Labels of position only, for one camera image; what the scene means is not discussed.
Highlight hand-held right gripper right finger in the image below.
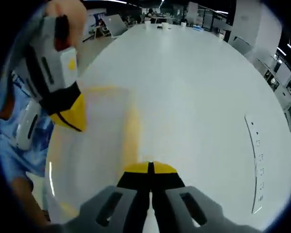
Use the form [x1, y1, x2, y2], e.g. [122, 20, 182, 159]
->
[147, 160, 236, 233]

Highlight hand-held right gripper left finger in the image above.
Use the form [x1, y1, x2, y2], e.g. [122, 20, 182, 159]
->
[63, 161, 151, 233]

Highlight clear storage box yellow latches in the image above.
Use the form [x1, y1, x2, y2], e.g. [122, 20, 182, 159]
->
[44, 84, 144, 219]

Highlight person's left hand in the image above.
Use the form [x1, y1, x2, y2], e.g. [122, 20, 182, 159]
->
[44, 0, 88, 47]

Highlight person's blue star shirt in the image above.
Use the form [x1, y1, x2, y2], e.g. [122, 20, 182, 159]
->
[0, 72, 54, 178]

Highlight table socket strip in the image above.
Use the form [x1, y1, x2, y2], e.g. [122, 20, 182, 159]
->
[244, 114, 265, 215]

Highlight white square pillar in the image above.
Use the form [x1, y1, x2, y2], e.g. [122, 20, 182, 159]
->
[228, 0, 282, 57]

